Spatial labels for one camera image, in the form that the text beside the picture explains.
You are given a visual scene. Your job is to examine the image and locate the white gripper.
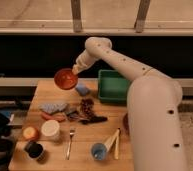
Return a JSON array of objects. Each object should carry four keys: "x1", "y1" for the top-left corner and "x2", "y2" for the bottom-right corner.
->
[{"x1": 72, "y1": 50, "x2": 97, "y2": 75}]

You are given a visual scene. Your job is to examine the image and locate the red bowl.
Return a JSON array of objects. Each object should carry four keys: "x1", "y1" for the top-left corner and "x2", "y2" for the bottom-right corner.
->
[{"x1": 54, "y1": 68, "x2": 78, "y2": 90}]

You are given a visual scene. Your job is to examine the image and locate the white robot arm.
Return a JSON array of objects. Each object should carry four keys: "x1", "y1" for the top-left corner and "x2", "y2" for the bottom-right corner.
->
[{"x1": 73, "y1": 37, "x2": 189, "y2": 171}]

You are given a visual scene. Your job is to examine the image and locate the blue sponge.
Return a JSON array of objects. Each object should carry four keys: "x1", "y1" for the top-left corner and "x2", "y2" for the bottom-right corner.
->
[{"x1": 75, "y1": 83, "x2": 90, "y2": 96}]

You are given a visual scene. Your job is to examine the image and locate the pine cone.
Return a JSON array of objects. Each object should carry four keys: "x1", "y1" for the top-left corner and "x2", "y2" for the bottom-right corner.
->
[{"x1": 80, "y1": 98, "x2": 94, "y2": 117}]

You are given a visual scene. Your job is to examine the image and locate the green plastic tray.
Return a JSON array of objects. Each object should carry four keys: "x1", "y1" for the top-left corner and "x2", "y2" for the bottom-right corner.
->
[{"x1": 98, "y1": 70, "x2": 131, "y2": 104}]

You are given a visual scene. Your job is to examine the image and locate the blue patterned cloth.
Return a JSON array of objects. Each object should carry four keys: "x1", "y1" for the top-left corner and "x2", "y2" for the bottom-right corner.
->
[{"x1": 39, "y1": 103, "x2": 68, "y2": 115}]

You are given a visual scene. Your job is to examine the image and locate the small dark block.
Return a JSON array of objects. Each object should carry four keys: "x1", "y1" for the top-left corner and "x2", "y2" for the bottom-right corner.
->
[{"x1": 65, "y1": 107, "x2": 79, "y2": 121}]

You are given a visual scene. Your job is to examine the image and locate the orange carrot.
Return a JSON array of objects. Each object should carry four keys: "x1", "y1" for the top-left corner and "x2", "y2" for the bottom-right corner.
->
[{"x1": 41, "y1": 112, "x2": 65, "y2": 122}]

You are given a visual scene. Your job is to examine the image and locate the dark brush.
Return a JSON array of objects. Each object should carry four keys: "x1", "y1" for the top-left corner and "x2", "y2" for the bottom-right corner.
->
[{"x1": 79, "y1": 116, "x2": 108, "y2": 125}]

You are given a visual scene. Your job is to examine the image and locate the white round container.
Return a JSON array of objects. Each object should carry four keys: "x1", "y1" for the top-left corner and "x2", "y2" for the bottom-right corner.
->
[{"x1": 41, "y1": 120, "x2": 60, "y2": 141}]

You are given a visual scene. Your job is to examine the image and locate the silver fork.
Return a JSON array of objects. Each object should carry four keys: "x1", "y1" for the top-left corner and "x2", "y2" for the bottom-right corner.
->
[{"x1": 66, "y1": 129, "x2": 75, "y2": 160}]

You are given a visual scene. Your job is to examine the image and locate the purple bowl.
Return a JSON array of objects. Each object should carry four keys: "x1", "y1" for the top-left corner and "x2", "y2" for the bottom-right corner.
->
[{"x1": 123, "y1": 113, "x2": 129, "y2": 135}]

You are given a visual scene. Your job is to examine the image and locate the red yellow apple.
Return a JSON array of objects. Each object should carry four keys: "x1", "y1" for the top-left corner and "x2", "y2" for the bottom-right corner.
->
[{"x1": 23, "y1": 127, "x2": 39, "y2": 140}]

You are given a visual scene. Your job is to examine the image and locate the wooden tongs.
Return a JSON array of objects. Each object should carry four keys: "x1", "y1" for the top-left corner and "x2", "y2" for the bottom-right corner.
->
[{"x1": 104, "y1": 128, "x2": 121, "y2": 160}]

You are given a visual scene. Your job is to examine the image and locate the blue cup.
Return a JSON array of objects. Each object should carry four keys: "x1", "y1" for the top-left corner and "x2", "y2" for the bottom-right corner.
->
[{"x1": 91, "y1": 143, "x2": 107, "y2": 161}]

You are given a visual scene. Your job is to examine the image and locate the black cup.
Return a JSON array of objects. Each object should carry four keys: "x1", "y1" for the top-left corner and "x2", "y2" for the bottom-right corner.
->
[{"x1": 24, "y1": 141, "x2": 43, "y2": 159}]

